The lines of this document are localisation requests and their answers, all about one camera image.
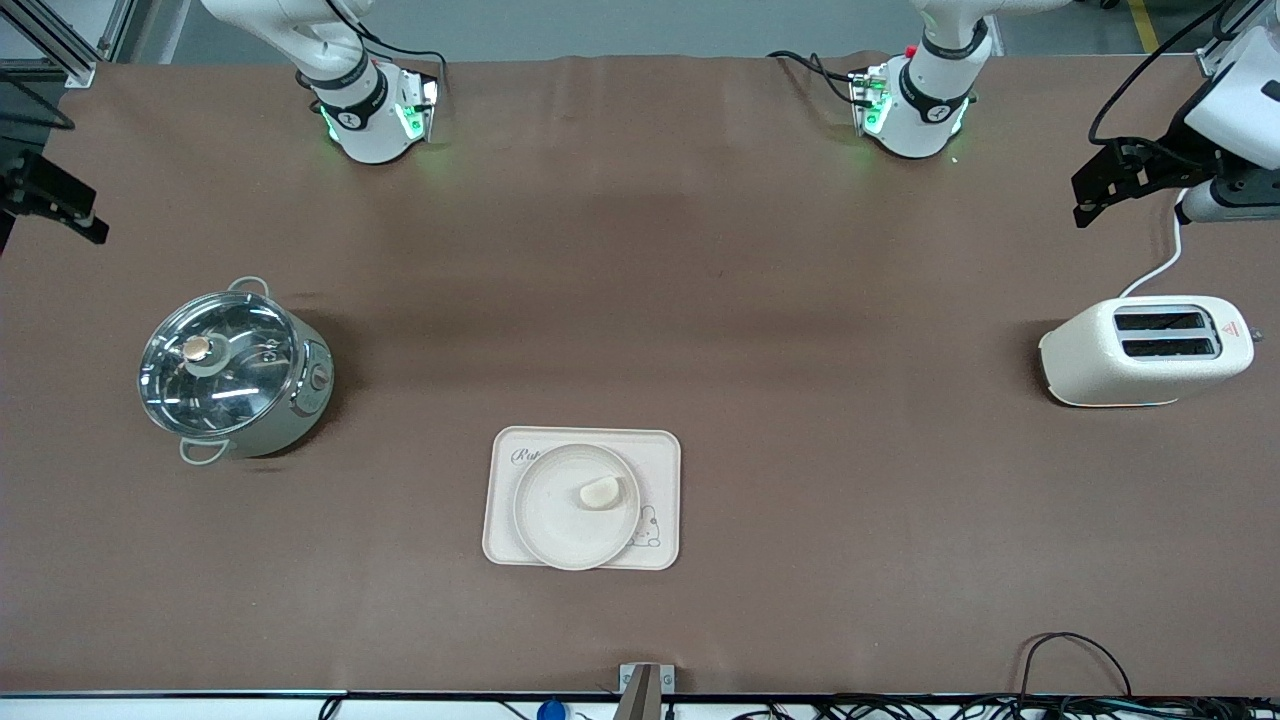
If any cream two-slot toaster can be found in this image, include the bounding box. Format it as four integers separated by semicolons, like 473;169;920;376
1038;295;1256;408

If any black looped cable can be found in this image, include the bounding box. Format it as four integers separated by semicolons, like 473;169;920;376
1018;631;1133;701

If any black cable bundle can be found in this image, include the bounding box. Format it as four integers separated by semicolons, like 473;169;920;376
730;690;1280;720

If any pale green electric pot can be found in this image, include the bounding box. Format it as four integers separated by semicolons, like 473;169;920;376
138;277;336;466

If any round cream plate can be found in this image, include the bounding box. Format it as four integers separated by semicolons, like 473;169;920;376
513;443;642;572

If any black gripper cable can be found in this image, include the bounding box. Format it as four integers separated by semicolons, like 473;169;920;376
1088;0;1231;146
0;70;77;131

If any glass pot lid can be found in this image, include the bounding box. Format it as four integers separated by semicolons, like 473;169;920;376
138;290;301;438

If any aluminium camera post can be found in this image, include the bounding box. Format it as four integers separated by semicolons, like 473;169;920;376
612;663;676;720

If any white toaster power cable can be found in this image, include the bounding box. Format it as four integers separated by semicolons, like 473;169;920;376
1118;215;1191;299

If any black arm base cable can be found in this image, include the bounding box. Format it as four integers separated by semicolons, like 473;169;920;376
767;50;863;106
325;0;448;101

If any cream rabbit print tray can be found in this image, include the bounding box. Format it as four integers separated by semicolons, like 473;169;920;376
482;426;682;571

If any aluminium frame profile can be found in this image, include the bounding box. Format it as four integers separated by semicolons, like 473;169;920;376
0;0;136;89
1195;0;1266;76

